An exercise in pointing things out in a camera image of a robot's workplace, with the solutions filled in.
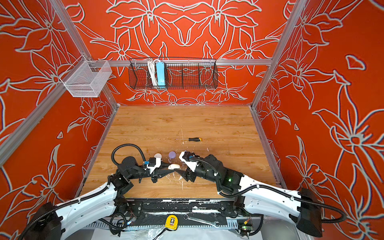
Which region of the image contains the white round puck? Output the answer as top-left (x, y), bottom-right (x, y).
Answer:
top-left (154, 153), bottom-right (162, 159)

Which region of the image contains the yellow tape measure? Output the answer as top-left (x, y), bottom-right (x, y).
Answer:
top-left (165, 215), bottom-right (179, 231)

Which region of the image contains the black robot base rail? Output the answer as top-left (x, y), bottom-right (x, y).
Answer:
top-left (119, 197), bottom-right (262, 229)

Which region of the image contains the silver wrench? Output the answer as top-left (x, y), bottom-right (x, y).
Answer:
top-left (183, 214), bottom-right (219, 228)

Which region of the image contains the yellow black handled screwdriver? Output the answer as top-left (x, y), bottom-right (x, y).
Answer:
top-left (176, 138), bottom-right (202, 142)

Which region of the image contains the black wire wall basket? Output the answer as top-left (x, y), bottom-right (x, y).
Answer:
top-left (128, 58), bottom-right (219, 90)

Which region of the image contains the purple round puck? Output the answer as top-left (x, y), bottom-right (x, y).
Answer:
top-left (168, 151), bottom-right (177, 160)

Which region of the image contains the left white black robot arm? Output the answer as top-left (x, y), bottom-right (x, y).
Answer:
top-left (19, 144), bottom-right (180, 240)

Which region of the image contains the white coiled cable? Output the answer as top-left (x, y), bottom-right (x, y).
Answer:
top-left (147, 59), bottom-right (158, 88)

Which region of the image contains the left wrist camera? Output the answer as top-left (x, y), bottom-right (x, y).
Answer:
top-left (143, 158), bottom-right (162, 175)

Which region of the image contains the light blue box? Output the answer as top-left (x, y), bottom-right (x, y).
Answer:
top-left (156, 62), bottom-right (166, 88)

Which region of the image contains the clear mesh wall basket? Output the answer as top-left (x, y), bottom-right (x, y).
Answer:
top-left (59, 56), bottom-right (112, 98)

